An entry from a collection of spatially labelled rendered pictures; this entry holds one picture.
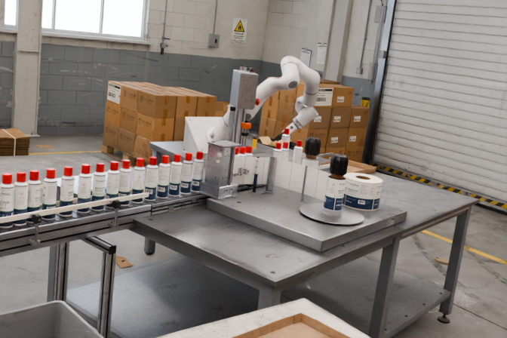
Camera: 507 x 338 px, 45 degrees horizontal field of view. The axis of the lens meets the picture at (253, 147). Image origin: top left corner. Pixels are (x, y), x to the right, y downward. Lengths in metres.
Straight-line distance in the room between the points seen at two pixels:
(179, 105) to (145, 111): 0.38
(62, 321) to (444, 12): 6.78
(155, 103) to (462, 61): 3.62
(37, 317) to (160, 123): 5.20
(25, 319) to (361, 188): 1.95
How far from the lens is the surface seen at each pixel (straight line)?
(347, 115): 7.52
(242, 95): 3.19
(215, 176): 2.92
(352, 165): 4.36
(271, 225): 2.70
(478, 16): 7.56
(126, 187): 2.69
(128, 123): 7.05
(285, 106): 7.31
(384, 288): 3.19
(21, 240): 2.43
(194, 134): 4.05
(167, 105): 6.63
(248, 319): 2.00
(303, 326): 2.01
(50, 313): 1.56
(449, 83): 7.68
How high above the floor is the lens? 1.70
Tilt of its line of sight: 11 degrees down
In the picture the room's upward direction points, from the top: 7 degrees clockwise
